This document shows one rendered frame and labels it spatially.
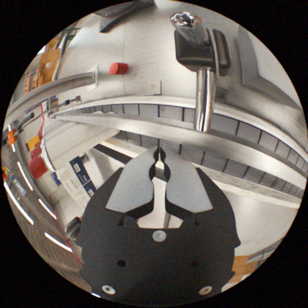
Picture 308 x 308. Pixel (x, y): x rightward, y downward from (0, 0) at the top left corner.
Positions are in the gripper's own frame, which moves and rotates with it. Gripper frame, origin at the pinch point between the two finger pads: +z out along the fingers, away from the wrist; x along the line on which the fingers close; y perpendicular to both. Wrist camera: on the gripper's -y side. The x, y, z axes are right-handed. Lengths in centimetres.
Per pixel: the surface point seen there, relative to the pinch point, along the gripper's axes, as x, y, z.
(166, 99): 1.0, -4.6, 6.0
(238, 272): 195, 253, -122
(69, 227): -28.5, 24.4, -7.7
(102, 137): -10.2, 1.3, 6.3
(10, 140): -40.4, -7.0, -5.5
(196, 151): 5.5, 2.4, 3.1
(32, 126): -745, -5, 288
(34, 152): -22.8, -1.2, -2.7
